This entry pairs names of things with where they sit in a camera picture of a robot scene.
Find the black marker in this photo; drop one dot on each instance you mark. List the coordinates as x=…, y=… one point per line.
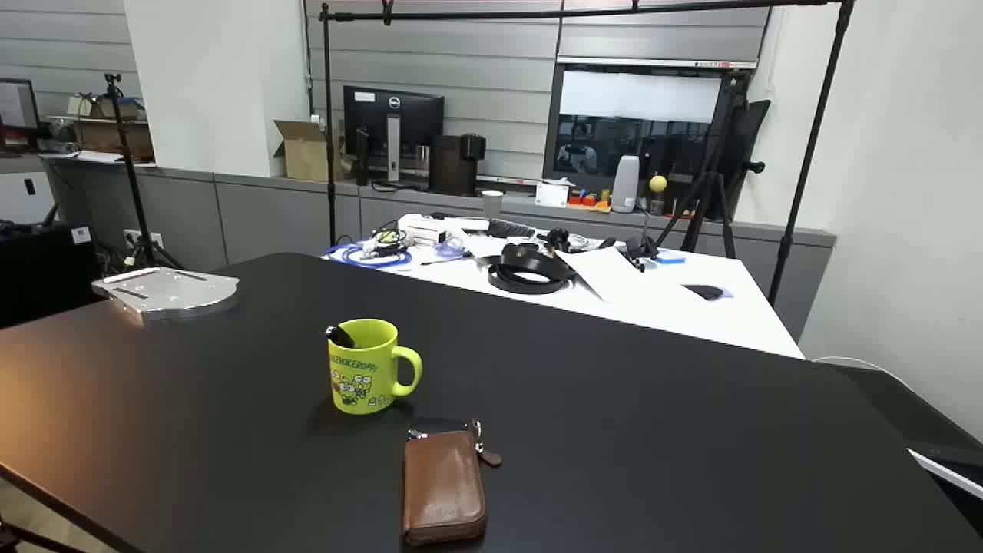
x=339, y=336

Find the white plastic device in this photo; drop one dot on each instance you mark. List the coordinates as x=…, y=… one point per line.
x=431, y=229

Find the small white box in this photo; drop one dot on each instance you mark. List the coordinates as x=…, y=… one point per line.
x=555, y=195

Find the red orange small parts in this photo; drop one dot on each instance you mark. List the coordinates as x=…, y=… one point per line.
x=591, y=202

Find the tall white speaker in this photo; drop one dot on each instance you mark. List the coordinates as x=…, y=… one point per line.
x=624, y=185

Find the yellow-green cartoon mug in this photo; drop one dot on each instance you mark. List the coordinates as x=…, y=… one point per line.
x=358, y=382

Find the white table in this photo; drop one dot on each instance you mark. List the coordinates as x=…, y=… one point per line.
x=665, y=307

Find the yellow ball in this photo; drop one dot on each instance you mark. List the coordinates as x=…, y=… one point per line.
x=659, y=185

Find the black computer monitor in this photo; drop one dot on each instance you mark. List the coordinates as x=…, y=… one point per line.
x=369, y=118

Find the dark framed window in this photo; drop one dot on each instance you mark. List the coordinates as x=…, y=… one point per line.
x=634, y=134

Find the black computer mouse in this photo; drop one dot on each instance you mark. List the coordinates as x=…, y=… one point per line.
x=705, y=292

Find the brown leather key pouch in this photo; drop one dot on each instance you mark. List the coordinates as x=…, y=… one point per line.
x=443, y=494

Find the open cardboard box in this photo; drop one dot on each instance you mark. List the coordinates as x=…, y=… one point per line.
x=309, y=156

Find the grey partition counter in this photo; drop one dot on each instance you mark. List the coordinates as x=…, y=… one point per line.
x=257, y=218

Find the white paper stack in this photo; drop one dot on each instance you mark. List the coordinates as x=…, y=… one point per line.
x=163, y=290

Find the thin black light stand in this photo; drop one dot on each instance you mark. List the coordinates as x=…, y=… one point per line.
x=119, y=134

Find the closed brown cardboard box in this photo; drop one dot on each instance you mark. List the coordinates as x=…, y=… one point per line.
x=109, y=139

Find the black storage cabinet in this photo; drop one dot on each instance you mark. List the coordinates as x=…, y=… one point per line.
x=42, y=270

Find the black pipe frame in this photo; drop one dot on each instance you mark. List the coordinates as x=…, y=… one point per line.
x=327, y=125

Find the black camera tripod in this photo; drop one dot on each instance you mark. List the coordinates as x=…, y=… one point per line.
x=733, y=125

